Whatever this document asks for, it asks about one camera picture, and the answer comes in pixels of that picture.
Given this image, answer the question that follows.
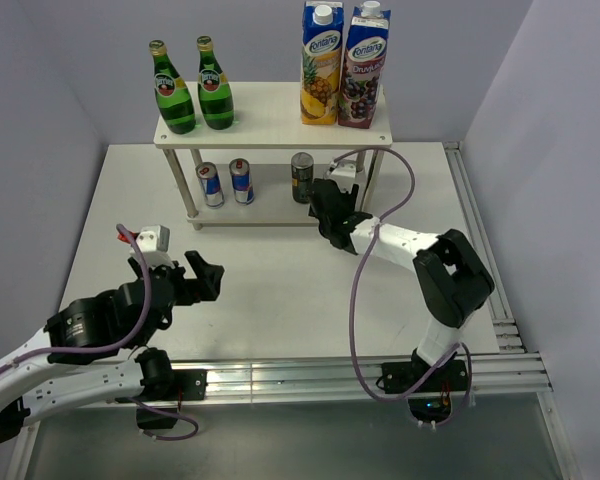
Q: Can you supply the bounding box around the dark energy can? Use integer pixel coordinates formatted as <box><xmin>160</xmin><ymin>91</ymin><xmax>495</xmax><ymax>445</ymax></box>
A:
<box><xmin>291</xmin><ymin>152</ymin><xmax>314</xmax><ymax>204</ymax></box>

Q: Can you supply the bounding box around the Red Bull can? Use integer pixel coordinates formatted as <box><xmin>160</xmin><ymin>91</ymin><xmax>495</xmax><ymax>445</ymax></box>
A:
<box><xmin>195</xmin><ymin>162</ymin><xmax>225</xmax><ymax>209</ymax></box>
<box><xmin>229</xmin><ymin>158</ymin><xmax>254</xmax><ymax>205</ymax></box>

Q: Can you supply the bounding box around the green perrier bottle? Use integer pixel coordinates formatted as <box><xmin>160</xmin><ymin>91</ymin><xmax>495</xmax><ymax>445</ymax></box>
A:
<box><xmin>196</xmin><ymin>35</ymin><xmax>234</xmax><ymax>130</ymax></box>
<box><xmin>149</xmin><ymin>40</ymin><xmax>196</xmax><ymax>135</ymax></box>

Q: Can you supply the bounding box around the green Perrier bottle front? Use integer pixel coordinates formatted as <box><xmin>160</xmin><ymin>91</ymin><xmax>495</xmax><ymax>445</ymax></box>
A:
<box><xmin>149</xmin><ymin>40</ymin><xmax>196</xmax><ymax>135</ymax></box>

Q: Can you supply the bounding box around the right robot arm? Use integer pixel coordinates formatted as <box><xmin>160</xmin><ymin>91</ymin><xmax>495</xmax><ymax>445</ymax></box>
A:
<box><xmin>309</xmin><ymin>179</ymin><xmax>495</xmax><ymax>390</ymax></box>

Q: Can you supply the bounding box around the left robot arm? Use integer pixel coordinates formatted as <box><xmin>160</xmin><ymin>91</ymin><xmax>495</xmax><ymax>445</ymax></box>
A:
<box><xmin>0</xmin><ymin>251</ymin><xmax>225</xmax><ymax>444</ymax></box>

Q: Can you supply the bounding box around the white two-tier shelf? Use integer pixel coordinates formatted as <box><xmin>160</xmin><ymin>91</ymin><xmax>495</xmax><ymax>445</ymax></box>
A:
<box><xmin>154</xmin><ymin>82</ymin><xmax>392</xmax><ymax>230</ymax></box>

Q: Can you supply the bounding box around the grape juice carton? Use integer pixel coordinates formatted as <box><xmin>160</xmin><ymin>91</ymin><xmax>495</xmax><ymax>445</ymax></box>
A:
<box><xmin>338</xmin><ymin>1</ymin><xmax>391</xmax><ymax>129</ymax></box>

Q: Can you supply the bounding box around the pineapple juice carton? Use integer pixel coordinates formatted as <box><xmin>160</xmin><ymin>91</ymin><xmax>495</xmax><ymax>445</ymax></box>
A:
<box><xmin>300</xmin><ymin>1</ymin><xmax>344</xmax><ymax>125</ymax></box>

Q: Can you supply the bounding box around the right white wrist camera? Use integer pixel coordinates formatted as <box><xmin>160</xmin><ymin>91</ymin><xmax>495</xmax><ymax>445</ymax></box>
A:
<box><xmin>323</xmin><ymin>154</ymin><xmax>367</xmax><ymax>194</ymax></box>

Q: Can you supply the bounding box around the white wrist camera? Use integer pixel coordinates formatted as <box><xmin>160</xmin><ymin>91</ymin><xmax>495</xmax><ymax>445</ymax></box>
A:
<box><xmin>116</xmin><ymin>224</ymin><xmax>175</xmax><ymax>270</ymax></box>
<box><xmin>323</xmin><ymin>154</ymin><xmax>367</xmax><ymax>194</ymax></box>

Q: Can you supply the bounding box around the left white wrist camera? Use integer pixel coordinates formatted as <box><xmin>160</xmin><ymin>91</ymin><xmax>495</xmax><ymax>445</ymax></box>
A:
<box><xmin>116</xmin><ymin>224</ymin><xmax>175</xmax><ymax>270</ymax></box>

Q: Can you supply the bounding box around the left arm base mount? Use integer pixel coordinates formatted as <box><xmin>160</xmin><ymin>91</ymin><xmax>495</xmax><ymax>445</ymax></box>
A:
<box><xmin>130</xmin><ymin>369</ymin><xmax>207</xmax><ymax>442</ymax></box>

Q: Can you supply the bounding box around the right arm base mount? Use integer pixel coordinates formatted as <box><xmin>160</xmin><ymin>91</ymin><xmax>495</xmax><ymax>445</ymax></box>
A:
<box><xmin>375</xmin><ymin>358</ymin><xmax>473</xmax><ymax>428</ymax></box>

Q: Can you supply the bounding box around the aluminium side rail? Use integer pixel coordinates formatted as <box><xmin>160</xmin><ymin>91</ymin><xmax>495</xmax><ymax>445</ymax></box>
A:
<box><xmin>443</xmin><ymin>142</ymin><xmax>527</xmax><ymax>354</ymax></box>

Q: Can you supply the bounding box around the aluminium front rail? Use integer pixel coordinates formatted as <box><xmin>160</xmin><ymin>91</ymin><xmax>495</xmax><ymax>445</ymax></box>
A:
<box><xmin>173</xmin><ymin>354</ymin><xmax>552</xmax><ymax>405</ymax></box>

